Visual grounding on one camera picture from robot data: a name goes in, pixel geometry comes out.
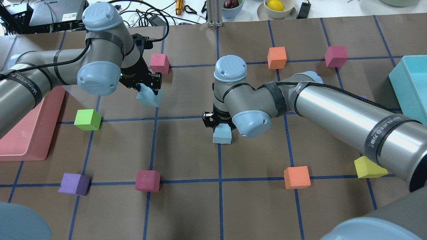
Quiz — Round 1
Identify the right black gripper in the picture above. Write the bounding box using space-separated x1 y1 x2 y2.
202 100 236 130

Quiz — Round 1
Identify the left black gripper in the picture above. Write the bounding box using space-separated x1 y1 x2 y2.
119 34 162 96

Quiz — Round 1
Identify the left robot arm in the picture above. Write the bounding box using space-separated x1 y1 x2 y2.
0 2 162 137

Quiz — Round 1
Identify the orange block near arm bases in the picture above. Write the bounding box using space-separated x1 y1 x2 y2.
284 166 311 190

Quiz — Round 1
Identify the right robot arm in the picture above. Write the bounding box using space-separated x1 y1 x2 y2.
202 55 427 192

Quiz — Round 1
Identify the pink block left far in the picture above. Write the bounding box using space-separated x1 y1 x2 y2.
150 53 170 75

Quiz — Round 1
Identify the green block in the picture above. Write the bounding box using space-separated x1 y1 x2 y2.
74 109 102 131

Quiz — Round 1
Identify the pink block near base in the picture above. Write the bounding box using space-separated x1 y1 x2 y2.
135 170 161 192

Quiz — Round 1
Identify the orange block far side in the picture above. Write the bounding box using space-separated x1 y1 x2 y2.
267 47 287 70

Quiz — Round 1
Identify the black computer box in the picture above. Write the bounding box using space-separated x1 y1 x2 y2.
29 0 89 26

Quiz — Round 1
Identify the blue bowl with fruit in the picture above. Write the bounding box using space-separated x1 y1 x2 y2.
221 0 245 18

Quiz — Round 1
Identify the pink tray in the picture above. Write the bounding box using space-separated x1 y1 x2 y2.
0 86 65 162

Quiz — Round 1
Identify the purple block near pink tray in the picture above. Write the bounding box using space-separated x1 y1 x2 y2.
58 173 90 196

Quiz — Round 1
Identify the cream bowl with lemon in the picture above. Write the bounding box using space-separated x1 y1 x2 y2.
257 0 297 20

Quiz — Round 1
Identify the pink block right far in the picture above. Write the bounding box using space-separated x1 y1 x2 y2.
324 46 348 67

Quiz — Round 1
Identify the black power adapter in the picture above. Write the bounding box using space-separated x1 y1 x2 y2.
296 0 311 19

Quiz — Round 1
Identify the yellow block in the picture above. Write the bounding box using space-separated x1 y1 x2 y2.
354 156 389 179

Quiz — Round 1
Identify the cyan tray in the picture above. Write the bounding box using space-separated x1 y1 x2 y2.
389 55 427 121

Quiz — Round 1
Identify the aluminium frame post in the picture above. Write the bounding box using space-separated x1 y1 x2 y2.
206 0 223 27

